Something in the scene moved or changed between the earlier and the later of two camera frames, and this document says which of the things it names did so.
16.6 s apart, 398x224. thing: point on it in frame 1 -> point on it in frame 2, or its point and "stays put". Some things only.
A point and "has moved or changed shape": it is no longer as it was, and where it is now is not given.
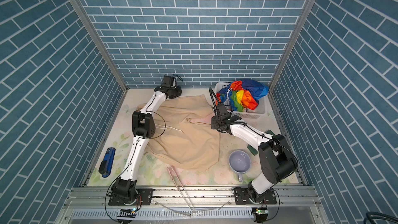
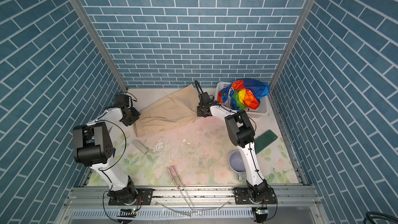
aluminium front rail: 289,197 stays put
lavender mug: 239,162 stays put
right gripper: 213,122 -> 198,112
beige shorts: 184,136 has moved or changed shape
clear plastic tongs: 193,208 stays put
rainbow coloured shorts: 240,95 stays put
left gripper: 178,91 -> 136,113
